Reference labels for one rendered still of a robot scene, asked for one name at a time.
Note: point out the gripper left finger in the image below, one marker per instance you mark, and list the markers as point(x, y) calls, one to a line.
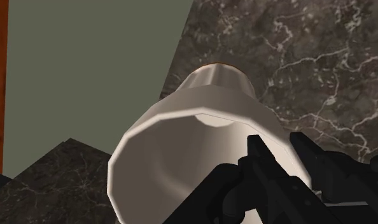
point(263, 173)

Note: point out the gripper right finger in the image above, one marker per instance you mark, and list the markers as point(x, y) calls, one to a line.
point(334, 173)

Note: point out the white ceramic cup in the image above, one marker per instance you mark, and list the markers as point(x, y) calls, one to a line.
point(176, 155)

